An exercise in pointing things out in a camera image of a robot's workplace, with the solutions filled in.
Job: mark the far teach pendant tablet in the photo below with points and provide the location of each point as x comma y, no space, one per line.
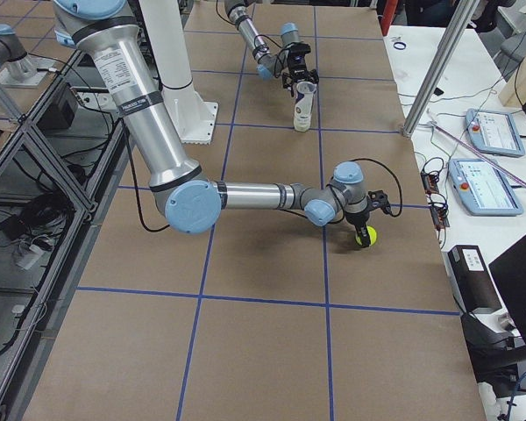
494,132

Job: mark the black computer monitor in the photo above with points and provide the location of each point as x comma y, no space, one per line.
509,274

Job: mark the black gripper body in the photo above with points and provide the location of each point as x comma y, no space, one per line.
289,80
358,218

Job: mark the clear tennis ball tube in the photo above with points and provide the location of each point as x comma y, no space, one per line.
303,105

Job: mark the yellow tennis ball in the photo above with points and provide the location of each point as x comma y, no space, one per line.
373,235

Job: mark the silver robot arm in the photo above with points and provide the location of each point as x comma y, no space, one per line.
269,65
142,58

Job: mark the near teach pendant tablet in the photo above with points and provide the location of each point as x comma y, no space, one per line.
482,189

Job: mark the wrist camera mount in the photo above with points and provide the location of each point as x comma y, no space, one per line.
378,200

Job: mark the metal grabber stick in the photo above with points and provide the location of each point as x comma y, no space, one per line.
469,148

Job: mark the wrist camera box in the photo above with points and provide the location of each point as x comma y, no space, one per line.
296,55

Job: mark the small black box device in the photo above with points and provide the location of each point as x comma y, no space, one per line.
475,286

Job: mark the teach pendant tablet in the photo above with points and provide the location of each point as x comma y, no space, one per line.
482,189
494,132

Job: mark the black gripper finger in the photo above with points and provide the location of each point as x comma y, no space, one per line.
365,236

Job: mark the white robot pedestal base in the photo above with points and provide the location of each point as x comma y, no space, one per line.
194,119

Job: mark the aluminium frame post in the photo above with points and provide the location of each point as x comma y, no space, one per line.
449,41

